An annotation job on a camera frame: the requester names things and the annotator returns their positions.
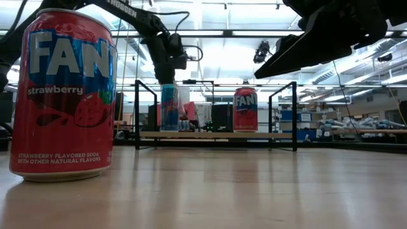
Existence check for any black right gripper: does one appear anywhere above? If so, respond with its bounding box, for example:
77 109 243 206
254 0 407 80

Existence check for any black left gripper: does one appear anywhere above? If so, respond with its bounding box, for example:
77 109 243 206
149 33 176 85

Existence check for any blue silver Red Bull can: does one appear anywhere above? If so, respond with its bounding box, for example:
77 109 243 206
160 82 180 133

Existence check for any red strawberry Fanta can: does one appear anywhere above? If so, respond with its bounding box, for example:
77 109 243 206
233 87 259 133
8 8 118 183

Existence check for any white background box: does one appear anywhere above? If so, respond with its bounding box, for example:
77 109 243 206
179 86 191 103

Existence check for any pink cloth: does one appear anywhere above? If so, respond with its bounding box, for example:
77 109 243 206
183 101 197 121

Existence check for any white patterned cloth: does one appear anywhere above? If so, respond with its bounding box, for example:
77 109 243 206
195 103 212 127

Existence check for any black background monitor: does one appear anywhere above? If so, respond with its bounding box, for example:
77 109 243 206
211 103 233 133

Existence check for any shelving with blue bins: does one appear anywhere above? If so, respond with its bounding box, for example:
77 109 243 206
275 106 319 142

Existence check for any black overhead rig beam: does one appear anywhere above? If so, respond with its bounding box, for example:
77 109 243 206
0 29 407 38

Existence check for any cluttered background workbench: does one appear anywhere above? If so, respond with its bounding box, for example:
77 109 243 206
317 116 407 144

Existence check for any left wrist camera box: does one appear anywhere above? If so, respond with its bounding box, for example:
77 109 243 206
168 32 189 71

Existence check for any black ceiling camera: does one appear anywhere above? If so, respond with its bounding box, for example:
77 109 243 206
252 40 273 64

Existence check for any thin black hanging cable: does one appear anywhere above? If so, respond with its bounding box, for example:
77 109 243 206
332 60 362 136

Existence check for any black metal table frame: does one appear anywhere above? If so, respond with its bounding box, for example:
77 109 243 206
113 139 407 156

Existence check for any wooden shelf with black frame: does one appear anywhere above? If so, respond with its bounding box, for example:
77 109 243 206
134 79 298 153

